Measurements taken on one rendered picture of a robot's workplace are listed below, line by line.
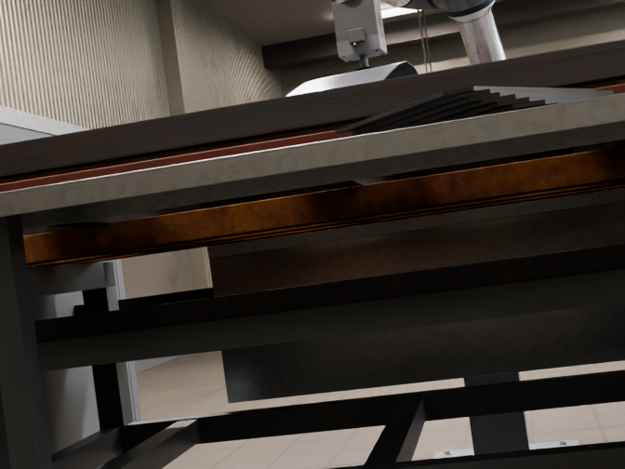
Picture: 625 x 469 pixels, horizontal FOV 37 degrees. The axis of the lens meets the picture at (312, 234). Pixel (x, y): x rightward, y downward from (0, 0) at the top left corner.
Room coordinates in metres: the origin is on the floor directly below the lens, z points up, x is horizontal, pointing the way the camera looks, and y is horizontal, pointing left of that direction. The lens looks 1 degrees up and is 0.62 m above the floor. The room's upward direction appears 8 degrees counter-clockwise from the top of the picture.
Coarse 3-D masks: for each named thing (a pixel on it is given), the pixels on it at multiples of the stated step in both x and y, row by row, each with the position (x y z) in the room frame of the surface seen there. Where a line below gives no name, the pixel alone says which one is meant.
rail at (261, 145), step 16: (624, 80) 1.35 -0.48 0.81; (320, 128) 1.43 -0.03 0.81; (336, 128) 1.43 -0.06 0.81; (224, 144) 1.46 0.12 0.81; (240, 144) 1.45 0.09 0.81; (256, 144) 1.42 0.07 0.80; (272, 144) 1.41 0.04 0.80; (288, 144) 1.41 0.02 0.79; (128, 160) 1.49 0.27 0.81; (144, 160) 1.48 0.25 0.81; (160, 160) 1.45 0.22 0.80; (176, 160) 1.44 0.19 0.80; (192, 160) 1.44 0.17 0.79; (32, 176) 1.52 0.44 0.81; (48, 176) 1.48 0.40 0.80; (64, 176) 1.48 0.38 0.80; (80, 176) 1.47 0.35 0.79; (96, 176) 1.47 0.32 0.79; (0, 192) 1.50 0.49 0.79
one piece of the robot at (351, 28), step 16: (336, 0) 1.81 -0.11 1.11; (352, 0) 1.79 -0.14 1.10; (368, 0) 1.78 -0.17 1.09; (336, 16) 1.80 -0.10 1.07; (352, 16) 1.79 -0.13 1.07; (368, 16) 1.78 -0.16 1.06; (336, 32) 1.80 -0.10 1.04; (352, 32) 1.77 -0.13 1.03; (368, 32) 1.78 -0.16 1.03; (352, 48) 1.79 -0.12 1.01; (368, 48) 1.78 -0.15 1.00; (384, 48) 1.81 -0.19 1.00
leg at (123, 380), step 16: (112, 272) 2.23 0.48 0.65; (96, 288) 2.19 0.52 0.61; (112, 288) 2.22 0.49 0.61; (96, 304) 2.19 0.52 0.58; (112, 304) 2.21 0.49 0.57; (96, 368) 2.19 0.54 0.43; (112, 368) 2.19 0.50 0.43; (96, 384) 2.19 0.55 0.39; (112, 384) 2.19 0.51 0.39; (128, 384) 2.24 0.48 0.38; (112, 400) 2.19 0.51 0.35; (128, 400) 2.23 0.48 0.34; (112, 416) 2.19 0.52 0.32; (128, 416) 2.22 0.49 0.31
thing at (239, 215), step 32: (544, 160) 1.48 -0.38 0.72; (576, 160) 1.47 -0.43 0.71; (608, 160) 1.46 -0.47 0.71; (320, 192) 1.55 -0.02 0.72; (352, 192) 1.53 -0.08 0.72; (384, 192) 1.53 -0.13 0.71; (416, 192) 1.52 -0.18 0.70; (448, 192) 1.51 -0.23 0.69; (480, 192) 1.50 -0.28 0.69; (512, 192) 1.49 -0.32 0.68; (128, 224) 1.61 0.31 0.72; (160, 224) 1.60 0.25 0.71; (192, 224) 1.59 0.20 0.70; (224, 224) 1.58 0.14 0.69; (256, 224) 1.57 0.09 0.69; (288, 224) 1.56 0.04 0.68; (32, 256) 1.64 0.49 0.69; (64, 256) 1.63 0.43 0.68
